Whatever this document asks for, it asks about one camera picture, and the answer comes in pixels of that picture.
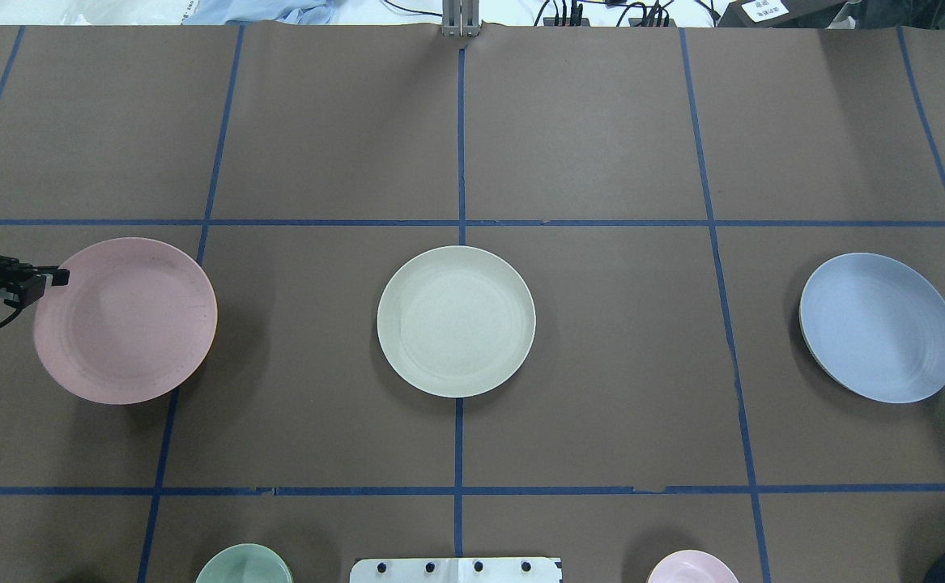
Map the pink plate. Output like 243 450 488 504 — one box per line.
32 236 218 405

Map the blue plate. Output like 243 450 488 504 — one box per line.
798 252 945 403

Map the light blue cloth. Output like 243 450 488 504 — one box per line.
182 1 336 26

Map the green bowl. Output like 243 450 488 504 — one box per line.
195 543 294 583

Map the cream white plate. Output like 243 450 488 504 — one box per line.
376 246 538 398

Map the pink bowl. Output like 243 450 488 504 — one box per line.
646 550 739 583

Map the aluminium frame post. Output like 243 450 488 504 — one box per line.
441 0 482 38

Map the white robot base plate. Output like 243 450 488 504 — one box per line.
349 556 564 582

